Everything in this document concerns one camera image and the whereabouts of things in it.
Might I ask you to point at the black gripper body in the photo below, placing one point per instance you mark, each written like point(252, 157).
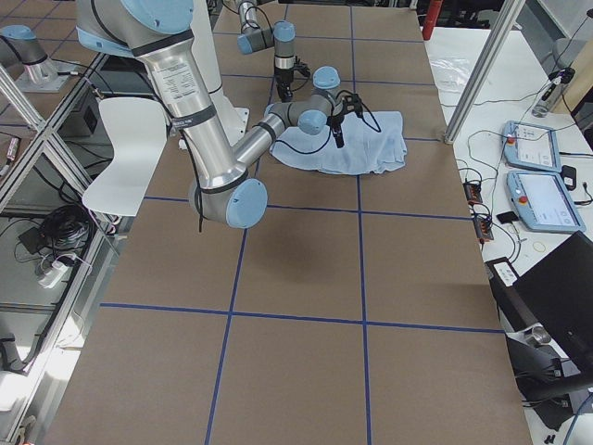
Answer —
point(283, 79)
point(334, 120)

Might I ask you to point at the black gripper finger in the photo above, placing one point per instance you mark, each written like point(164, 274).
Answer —
point(285, 93)
point(339, 138)

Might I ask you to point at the light blue button-up shirt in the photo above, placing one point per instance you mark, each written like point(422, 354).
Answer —
point(374, 144)

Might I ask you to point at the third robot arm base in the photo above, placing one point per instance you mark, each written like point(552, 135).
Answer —
point(42, 74)

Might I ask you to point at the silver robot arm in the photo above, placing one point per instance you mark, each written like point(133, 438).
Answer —
point(257, 34)
point(173, 40)

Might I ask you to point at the clear plastic bag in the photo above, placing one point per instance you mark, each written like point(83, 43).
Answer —
point(451, 73)

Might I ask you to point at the orange black adapter box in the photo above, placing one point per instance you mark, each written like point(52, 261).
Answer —
point(472, 192)
point(483, 228)

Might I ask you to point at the white plastic chair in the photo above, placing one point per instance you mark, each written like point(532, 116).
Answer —
point(137, 130)

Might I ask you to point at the red fire extinguisher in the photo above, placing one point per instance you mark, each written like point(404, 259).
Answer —
point(431, 18)

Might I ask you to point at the upper blue teach pendant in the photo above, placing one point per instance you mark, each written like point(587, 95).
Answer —
point(530, 146)

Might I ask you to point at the blue teach pendant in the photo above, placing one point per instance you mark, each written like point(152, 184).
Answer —
point(530, 146)
point(542, 202)

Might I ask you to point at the lower blue teach pendant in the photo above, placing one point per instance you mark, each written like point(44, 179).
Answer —
point(542, 202)

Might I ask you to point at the metal water bottle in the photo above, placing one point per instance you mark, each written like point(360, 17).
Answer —
point(558, 81)

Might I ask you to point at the white power strip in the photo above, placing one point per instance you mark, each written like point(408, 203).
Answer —
point(54, 274)

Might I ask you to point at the black monitor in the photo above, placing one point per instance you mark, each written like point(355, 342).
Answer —
point(549, 307)

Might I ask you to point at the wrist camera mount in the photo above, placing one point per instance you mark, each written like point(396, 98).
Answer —
point(351, 103)
point(302, 68)

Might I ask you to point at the grey aluminium frame post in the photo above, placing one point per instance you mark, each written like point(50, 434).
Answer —
point(494, 42)

